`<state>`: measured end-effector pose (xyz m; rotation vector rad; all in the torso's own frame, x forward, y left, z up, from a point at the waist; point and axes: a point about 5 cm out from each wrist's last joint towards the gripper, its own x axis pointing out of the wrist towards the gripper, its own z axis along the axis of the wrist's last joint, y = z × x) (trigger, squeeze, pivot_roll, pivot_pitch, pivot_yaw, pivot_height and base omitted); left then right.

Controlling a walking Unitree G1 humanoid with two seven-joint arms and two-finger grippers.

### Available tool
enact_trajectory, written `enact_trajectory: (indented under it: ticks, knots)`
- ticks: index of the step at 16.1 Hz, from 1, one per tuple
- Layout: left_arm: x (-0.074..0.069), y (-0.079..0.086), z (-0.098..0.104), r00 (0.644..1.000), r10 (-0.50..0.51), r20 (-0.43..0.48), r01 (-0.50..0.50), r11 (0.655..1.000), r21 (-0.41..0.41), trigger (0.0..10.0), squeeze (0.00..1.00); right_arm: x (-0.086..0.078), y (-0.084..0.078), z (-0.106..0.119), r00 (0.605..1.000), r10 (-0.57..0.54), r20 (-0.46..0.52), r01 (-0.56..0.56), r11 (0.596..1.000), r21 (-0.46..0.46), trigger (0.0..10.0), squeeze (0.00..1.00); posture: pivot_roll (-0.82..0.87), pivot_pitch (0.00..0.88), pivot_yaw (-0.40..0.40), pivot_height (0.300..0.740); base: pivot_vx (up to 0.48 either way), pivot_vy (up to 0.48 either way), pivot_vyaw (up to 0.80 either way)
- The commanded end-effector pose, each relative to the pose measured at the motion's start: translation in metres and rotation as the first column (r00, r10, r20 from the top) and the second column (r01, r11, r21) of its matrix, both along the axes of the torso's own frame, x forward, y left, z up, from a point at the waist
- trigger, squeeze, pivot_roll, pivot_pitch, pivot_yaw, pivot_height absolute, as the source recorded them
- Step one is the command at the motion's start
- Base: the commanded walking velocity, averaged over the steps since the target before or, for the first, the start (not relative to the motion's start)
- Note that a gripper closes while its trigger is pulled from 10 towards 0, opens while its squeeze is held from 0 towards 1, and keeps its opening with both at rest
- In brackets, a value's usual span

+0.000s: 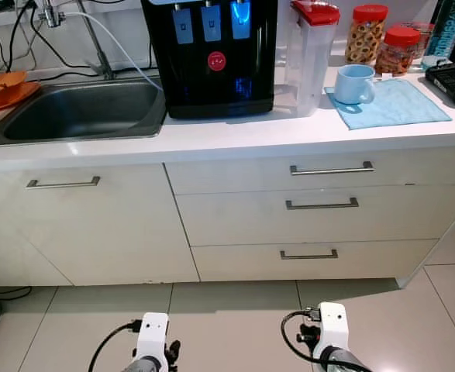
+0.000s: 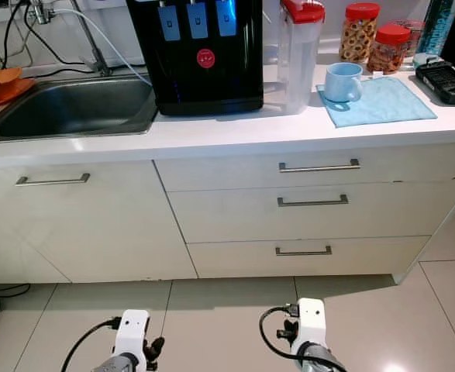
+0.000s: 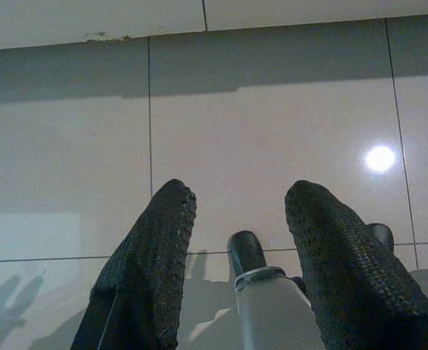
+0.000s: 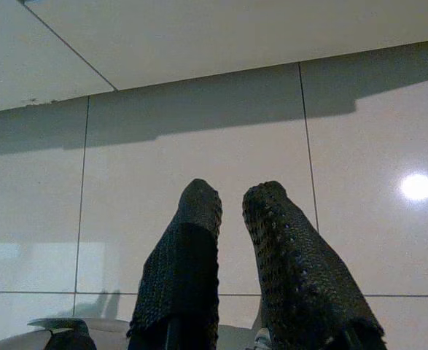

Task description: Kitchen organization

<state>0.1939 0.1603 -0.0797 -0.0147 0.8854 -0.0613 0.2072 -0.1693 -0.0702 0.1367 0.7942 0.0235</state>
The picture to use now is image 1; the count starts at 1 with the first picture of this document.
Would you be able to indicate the stainless steel sink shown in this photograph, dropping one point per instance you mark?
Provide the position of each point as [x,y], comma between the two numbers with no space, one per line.
[80,112]

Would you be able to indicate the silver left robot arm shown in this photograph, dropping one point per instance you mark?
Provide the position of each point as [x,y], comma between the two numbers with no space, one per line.
[143,366]

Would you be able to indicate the short cookie jar red lid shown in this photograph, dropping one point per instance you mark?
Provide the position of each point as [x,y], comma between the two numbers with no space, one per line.
[398,58]

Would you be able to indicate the light blue cloth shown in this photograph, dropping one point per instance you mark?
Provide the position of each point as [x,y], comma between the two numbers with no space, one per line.
[405,108]

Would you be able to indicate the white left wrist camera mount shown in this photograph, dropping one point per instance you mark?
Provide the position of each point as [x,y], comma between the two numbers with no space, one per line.
[153,333]

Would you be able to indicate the light blue mug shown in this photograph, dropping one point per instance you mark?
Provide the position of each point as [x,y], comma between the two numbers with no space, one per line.
[355,85]

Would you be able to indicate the white drawer front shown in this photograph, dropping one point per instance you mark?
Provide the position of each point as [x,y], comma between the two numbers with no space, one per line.
[235,174]
[235,221]
[235,263]

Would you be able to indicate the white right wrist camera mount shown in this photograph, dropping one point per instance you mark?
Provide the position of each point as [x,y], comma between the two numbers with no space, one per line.
[334,325]

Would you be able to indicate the black electronic device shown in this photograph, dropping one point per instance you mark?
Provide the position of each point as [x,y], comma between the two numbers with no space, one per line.
[452,81]

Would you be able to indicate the clear glass jar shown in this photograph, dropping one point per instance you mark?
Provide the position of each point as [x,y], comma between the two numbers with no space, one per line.
[426,35]

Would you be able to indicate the tall cookie jar red lid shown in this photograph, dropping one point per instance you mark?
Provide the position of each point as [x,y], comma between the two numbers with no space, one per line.
[365,43]

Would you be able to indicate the orange plate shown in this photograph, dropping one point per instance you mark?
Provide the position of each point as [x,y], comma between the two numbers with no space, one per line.
[14,99]

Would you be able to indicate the chrome faucet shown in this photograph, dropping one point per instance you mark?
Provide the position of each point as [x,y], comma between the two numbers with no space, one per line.
[95,46]

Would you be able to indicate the black water dispenser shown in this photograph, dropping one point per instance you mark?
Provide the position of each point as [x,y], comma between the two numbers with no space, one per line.
[211,85]

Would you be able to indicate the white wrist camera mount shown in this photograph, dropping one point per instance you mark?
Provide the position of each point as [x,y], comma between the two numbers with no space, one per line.
[334,325]
[153,333]

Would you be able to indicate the white cabinet door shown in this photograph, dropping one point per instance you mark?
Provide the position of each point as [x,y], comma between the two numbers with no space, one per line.
[95,232]

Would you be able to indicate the teal printed carton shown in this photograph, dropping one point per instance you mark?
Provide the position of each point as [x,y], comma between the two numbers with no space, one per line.
[448,27]

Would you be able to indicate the clear pitcher red lid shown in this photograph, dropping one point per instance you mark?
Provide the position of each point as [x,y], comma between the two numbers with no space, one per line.
[308,70]

